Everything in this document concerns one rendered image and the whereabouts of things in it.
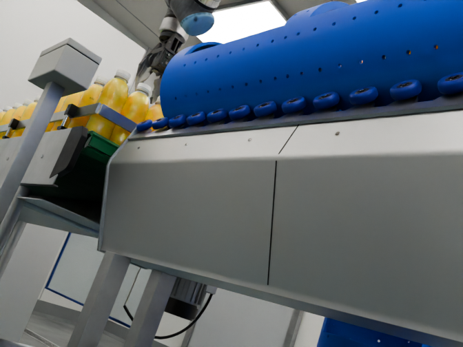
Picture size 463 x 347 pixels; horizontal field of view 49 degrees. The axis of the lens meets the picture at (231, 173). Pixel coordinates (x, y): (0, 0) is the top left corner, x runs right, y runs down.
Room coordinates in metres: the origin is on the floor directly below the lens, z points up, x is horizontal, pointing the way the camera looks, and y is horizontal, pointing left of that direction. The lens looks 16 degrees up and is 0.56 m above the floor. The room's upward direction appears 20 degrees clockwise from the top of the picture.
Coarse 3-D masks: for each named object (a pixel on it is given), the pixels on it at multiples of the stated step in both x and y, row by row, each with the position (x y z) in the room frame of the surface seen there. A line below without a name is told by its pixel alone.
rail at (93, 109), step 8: (96, 104) 1.28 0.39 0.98; (56, 112) 1.50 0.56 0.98; (64, 112) 1.45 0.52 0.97; (80, 112) 1.35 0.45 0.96; (88, 112) 1.30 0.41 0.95; (96, 112) 1.27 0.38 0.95; (24, 120) 1.73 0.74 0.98; (56, 120) 1.48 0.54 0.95; (0, 128) 1.93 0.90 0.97; (16, 128) 1.77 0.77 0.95
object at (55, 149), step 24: (0, 144) 1.77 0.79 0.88; (48, 144) 1.39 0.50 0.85; (72, 144) 1.25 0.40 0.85; (0, 168) 1.66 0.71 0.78; (48, 168) 1.32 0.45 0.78; (72, 168) 1.24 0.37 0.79; (24, 192) 1.50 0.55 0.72; (24, 216) 2.19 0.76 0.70; (48, 216) 1.77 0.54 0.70; (72, 216) 1.48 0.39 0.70; (96, 216) 2.07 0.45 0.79; (0, 240) 1.49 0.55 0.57; (0, 264) 2.59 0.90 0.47
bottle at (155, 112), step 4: (156, 104) 1.41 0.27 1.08; (160, 104) 1.40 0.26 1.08; (152, 108) 1.39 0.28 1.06; (156, 108) 1.39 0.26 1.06; (160, 108) 1.39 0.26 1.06; (148, 112) 1.39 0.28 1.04; (152, 112) 1.38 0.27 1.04; (156, 112) 1.38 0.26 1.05; (160, 112) 1.39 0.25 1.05; (148, 116) 1.39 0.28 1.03; (152, 116) 1.38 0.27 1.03; (156, 116) 1.38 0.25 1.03; (160, 116) 1.38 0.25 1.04; (144, 120) 1.39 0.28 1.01; (152, 120) 1.38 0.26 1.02; (152, 128) 1.38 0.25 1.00
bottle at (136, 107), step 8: (128, 96) 1.35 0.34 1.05; (136, 96) 1.34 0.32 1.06; (144, 96) 1.35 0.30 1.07; (128, 104) 1.34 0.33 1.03; (136, 104) 1.34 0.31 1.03; (144, 104) 1.35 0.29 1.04; (128, 112) 1.34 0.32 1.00; (136, 112) 1.34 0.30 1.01; (144, 112) 1.36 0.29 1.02; (136, 120) 1.35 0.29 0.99; (120, 128) 1.34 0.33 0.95; (112, 136) 1.34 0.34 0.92; (120, 136) 1.34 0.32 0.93; (120, 144) 1.34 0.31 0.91
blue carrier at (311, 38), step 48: (384, 0) 0.70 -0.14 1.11; (432, 0) 0.63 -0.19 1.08; (192, 48) 1.16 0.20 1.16; (240, 48) 0.96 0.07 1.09; (288, 48) 0.85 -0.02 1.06; (336, 48) 0.76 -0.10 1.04; (384, 48) 0.69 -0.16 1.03; (432, 48) 0.64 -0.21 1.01; (192, 96) 1.10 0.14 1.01; (240, 96) 0.98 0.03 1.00; (288, 96) 0.88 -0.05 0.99; (384, 96) 0.74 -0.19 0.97; (432, 96) 0.68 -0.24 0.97
